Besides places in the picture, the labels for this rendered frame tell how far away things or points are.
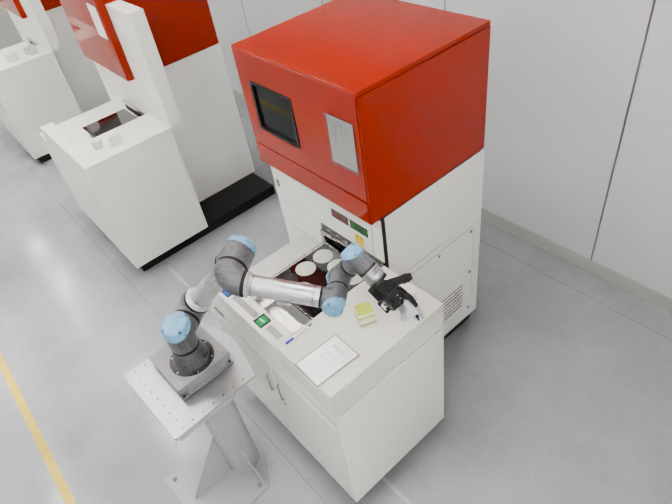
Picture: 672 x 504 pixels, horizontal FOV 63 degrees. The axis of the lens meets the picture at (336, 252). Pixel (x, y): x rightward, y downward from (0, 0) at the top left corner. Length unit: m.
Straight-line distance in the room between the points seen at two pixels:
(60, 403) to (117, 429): 0.47
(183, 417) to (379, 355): 0.82
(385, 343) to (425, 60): 1.09
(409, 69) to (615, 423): 2.07
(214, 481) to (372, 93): 2.09
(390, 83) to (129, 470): 2.42
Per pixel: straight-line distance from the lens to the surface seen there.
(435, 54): 2.22
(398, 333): 2.20
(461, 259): 3.00
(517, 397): 3.21
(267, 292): 1.90
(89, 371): 3.90
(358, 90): 1.97
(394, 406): 2.48
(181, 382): 2.36
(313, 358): 2.17
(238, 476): 3.09
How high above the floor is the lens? 2.68
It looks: 42 degrees down
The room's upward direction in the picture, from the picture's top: 10 degrees counter-clockwise
